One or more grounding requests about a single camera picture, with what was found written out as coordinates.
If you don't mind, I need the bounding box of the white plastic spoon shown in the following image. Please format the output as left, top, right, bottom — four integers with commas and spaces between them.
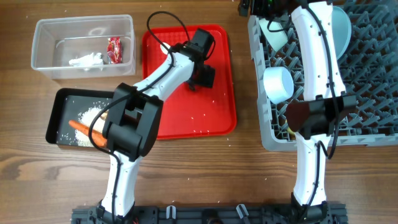
160, 42, 170, 55

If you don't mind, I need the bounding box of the light blue bowl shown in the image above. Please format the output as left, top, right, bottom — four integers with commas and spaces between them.
263, 67, 294, 104

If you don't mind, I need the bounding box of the green bowl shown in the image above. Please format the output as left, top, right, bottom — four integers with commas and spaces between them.
259, 19, 288, 52

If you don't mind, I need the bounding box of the red snack wrapper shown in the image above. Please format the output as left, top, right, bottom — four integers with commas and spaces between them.
106, 37, 123, 64

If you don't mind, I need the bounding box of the yellow cup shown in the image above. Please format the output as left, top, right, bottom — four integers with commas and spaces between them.
287, 127, 295, 135

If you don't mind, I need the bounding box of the white tissue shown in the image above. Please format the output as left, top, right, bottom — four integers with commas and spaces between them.
69, 52, 104, 71

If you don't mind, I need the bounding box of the orange carrot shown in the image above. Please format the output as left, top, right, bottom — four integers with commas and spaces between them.
68, 120, 107, 147

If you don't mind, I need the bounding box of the white rice pile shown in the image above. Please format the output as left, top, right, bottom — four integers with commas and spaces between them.
58, 105, 103, 147

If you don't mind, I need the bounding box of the light blue plate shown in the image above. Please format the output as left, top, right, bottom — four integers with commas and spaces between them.
331, 6, 352, 59

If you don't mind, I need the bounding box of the brown mushroom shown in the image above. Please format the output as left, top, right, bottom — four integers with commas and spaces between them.
100, 111, 108, 121

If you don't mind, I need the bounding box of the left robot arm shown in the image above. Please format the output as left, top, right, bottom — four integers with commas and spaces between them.
92, 29, 216, 223

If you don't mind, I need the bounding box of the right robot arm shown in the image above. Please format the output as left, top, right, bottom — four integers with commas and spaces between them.
238, 1, 356, 223

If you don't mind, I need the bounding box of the black waste tray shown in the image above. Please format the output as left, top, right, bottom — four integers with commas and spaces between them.
45, 88, 113, 148

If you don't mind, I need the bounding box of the grey dishwasher rack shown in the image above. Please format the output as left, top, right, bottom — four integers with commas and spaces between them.
248, 1, 397, 151

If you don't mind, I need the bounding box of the red serving tray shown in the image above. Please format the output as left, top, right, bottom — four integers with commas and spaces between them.
157, 24, 237, 140

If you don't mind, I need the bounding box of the clear plastic bin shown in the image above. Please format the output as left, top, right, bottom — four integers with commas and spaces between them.
30, 14, 136, 79

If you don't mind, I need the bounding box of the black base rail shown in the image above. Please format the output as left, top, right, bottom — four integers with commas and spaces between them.
70, 204, 348, 224

